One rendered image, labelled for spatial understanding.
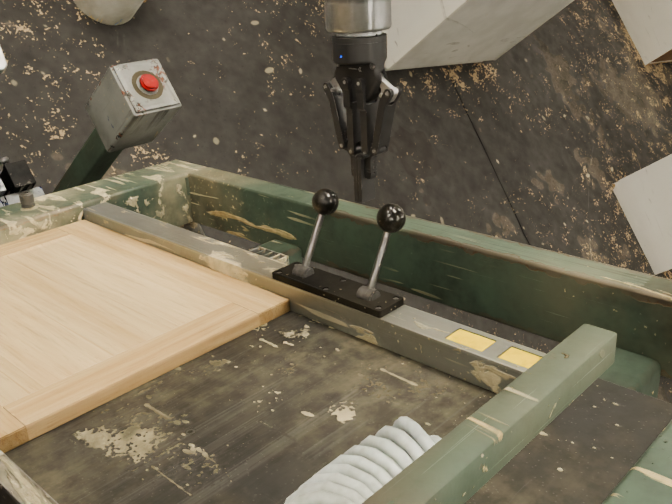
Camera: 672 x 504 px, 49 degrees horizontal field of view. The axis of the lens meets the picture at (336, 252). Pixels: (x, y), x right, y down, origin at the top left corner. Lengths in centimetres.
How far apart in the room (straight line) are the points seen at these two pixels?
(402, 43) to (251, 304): 254
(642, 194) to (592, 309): 352
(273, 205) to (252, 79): 174
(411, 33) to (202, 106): 105
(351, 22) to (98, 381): 54
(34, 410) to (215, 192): 75
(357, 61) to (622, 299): 46
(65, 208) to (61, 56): 137
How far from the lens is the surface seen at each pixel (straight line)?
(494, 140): 392
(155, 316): 103
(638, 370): 99
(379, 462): 41
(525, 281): 106
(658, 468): 61
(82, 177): 191
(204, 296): 107
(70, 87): 271
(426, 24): 335
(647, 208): 453
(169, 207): 156
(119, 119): 162
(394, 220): 93
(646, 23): 574
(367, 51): 101
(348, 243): 126
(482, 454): 33
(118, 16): 287
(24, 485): 68
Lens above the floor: 217
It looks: 48 degrees down
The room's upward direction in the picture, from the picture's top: 58 degrees clockwise
